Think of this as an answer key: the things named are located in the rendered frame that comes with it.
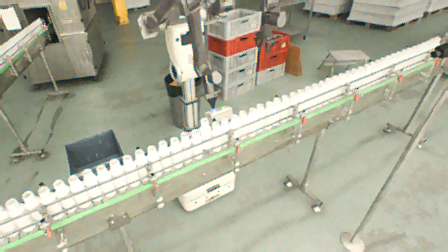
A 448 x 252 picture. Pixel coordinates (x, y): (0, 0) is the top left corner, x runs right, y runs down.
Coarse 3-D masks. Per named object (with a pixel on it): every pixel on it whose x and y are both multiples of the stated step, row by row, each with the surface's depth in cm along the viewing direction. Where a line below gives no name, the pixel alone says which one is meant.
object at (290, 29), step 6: (282, 0) 497; (288, 0) 492; (294, 0) 488; (300, 0) 482; (306, 0) 483; (282, 6) 463; (312, 6) 498; (288, 24) 563; (276, 30) 485; (282, 30) 533; (288, 30) 530; (294, 30) 527; (300, 30) 523; (306, 30) 523; (282, 36) 502
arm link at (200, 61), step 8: (184, 0) 102; (184, 8) 103; (192, 8) 107; (200, 8) 107; (184, 16) 106; (192, 16) 107; (192, 24) 111; (200, 24) 113; (192, 32) 115; (200, 32) 116; (192, 40) 120; (200, 40) 119; (192, 48) 125; (200, 48) 122; (200, 56) 126; (200, 64) 129; (208, 64) 134; (200, 72) 133
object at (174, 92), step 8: (168, 80) 304; (200, 80) 283; (168, 88) 286; (176, 88) 278; (200, 88) 293; (168, 96) 302; (176, 96) 285; (200, 96) 300; (176, 104) 293; (200, 104) 309; (176, 112) 302; (176, 120) 312
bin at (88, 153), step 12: (108, 132) 166; (72, 144) 158; (84, 144) 162; (96, 144) 166; (108, 144) 170; (72, 156) 162; (84, 156) 166; (96, 156) 171; (108, 156) 175; (120, 156) 175; (72, 168) 151; (84, 168) 168
